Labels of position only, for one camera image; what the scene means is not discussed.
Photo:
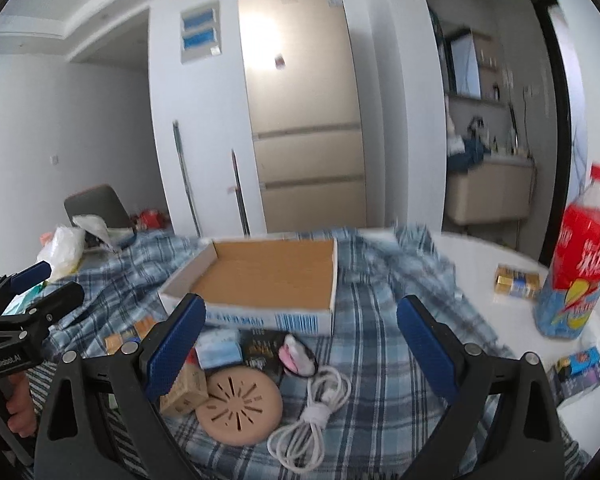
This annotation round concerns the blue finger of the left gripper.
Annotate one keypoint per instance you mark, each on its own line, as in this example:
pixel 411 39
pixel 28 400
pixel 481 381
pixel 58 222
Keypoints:
pixel 29 276
pixel 50 309

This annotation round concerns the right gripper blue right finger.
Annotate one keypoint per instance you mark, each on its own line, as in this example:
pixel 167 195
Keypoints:
pixel 523 440

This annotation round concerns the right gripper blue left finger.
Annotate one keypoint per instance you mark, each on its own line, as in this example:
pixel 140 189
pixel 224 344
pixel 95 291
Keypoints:
pixel 74 438

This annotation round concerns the blue wet wipes pack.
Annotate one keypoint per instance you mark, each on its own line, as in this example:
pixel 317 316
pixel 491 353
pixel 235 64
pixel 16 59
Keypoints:
pixel 218 348

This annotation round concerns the gold blue cigarette pack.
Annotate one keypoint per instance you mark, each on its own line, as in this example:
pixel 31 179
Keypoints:
pixel 516 283

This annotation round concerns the round tan slotted disc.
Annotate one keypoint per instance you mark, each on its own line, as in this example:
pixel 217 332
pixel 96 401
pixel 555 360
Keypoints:
pixel 244 406

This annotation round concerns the black box gold lettering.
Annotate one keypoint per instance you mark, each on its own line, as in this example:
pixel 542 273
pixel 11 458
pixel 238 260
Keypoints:
pixel 260 350

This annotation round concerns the pink white small object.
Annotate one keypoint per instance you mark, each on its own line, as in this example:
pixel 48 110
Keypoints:
pixel 297 359

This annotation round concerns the left hand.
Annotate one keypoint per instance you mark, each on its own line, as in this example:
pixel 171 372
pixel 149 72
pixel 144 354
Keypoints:
pixel 22 418

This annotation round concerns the white plastic bag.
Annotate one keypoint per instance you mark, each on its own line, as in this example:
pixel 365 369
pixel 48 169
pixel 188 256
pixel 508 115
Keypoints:
pixel 63 251

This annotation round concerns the blue plaid cloth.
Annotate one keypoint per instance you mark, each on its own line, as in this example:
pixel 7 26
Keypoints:
pixel 391 410

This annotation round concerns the white paper bag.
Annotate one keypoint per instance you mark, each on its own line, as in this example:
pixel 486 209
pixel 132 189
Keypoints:
pixel 101 235

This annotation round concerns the blue purple small box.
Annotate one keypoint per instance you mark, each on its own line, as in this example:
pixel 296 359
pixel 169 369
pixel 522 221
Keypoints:
pixel 574 376

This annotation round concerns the dark grey chair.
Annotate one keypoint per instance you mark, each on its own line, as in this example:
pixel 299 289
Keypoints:
pixel 102 201

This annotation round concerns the red bag on floor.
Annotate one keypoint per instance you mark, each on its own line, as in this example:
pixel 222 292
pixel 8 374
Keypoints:
pixel 150 219

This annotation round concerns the small kraft cardboard box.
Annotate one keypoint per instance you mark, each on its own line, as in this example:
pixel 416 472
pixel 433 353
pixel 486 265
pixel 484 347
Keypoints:
pixel 187 392

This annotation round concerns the red soda bottle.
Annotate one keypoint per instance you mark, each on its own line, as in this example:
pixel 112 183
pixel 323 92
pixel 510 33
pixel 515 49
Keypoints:
pixel 572 286

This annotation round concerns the cardboard tray box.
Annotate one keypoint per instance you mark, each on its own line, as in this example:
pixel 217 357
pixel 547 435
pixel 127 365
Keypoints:
pixel 272 284

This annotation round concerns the beige bathroom vanity cabinet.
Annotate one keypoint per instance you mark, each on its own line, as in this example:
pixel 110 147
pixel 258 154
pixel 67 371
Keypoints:
pixel 497 190

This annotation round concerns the dark blue towel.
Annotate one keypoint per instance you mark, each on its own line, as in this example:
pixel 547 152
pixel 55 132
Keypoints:
pixel 462 154

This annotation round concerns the gold three-door refrigerator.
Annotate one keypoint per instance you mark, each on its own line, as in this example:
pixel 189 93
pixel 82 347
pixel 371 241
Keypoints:
pixel 304 113

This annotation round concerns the bathroom mirror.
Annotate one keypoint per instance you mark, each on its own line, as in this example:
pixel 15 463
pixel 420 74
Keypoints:
pixel 465 66

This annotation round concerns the grey wall electrical panel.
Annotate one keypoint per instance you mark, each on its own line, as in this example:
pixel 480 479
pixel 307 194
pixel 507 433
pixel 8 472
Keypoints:
pixel 201 32

